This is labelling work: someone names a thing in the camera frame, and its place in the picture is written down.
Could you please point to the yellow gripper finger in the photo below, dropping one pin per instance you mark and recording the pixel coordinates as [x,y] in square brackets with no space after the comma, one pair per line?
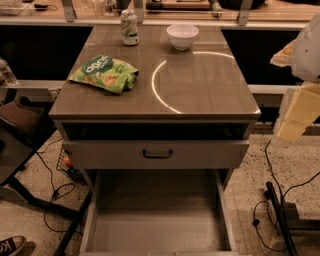
[298,111]

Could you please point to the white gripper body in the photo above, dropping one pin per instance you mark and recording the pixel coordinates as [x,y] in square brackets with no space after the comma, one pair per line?
[308,55]

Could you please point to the green rice chip bag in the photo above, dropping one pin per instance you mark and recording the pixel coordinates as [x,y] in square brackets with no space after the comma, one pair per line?
[106,73]

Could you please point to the black stand leg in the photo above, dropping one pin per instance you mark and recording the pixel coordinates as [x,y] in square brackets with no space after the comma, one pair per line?
[280,215]

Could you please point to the white ceramic bowl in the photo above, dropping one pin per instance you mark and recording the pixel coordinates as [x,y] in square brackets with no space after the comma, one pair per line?
[182,36]

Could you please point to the grey cabinet with drawers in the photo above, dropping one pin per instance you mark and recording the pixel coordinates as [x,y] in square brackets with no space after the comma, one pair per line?
[195,103]

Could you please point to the open bottom drawer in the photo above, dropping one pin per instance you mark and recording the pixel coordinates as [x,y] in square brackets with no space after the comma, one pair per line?
[158,213]

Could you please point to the dark side table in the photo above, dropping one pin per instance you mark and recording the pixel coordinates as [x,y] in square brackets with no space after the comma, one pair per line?
[24,127]

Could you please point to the clear plastic bottle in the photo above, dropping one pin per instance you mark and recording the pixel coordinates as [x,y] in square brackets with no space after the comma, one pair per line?
[7,73]

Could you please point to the black white sneaker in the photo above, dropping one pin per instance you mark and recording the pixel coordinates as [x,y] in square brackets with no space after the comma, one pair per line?
[12,246]

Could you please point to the black drawer handle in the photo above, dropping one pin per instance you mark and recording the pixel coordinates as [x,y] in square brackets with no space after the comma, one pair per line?
[156,155]

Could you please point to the wire basket with balls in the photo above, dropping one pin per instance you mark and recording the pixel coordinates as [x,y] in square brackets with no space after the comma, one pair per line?
[64,165]

